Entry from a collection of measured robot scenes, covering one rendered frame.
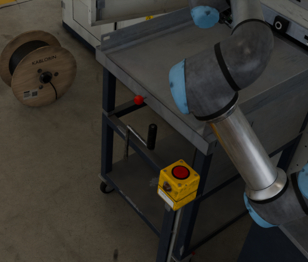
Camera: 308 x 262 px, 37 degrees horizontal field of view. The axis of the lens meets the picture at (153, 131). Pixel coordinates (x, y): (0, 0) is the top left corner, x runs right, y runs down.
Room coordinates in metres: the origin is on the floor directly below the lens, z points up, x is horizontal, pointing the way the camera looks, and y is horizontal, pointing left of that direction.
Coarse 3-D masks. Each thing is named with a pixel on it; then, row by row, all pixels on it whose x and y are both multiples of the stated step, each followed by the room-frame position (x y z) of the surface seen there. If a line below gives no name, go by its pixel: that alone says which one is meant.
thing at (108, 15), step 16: (96, 0) 1.65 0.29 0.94; (112, 0) 1.70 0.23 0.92; (128, 0) 1.74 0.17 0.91; (144, 0) 1.78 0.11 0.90; (160, 0) 1.82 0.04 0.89; (176, 0) 1.86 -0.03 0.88; (96, 16) 1.66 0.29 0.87; (112, 16) 1.70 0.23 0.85; (128, 16) 1.71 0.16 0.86; (144, 16) 1.75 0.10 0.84
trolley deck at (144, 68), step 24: (216, 24) 1.75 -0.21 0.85; (96, 48) 1.46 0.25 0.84; (144, 48) 1.50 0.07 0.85; (168, 48) 1.52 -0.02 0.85; (192, 48) 1.54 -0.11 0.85; (288, 48) 1.63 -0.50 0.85; (120, 72) 1.35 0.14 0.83; (144, 72) 1.35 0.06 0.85; (168, 72) 1.36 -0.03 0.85; (264, 72) 1.44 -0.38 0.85; (288, 72) 1.46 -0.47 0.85; (168, 96) 1.23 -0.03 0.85; (240, 96) 1.28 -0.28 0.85; (288, 96) 1.31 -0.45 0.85; (168, 120) 1.16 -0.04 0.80; (192, 120) 1.12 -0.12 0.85; (264, 120) 1.21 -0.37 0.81; (216, 144) 1.05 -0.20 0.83
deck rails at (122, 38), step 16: (160, 16) 1.64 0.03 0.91; (176, 16) 1.70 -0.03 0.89; (112, 32) 1.48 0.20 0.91; (128, 32) 1.53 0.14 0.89; (144, 32) 1.59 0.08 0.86; (160, 32) 1.62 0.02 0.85; (112, 48) 1.47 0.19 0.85; (288, 80) 1.32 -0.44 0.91; (304, 80) 1.40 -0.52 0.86; (256, 96) 1.20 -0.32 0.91; (272, 96) 1.27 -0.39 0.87; (208, 128) 1.06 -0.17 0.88
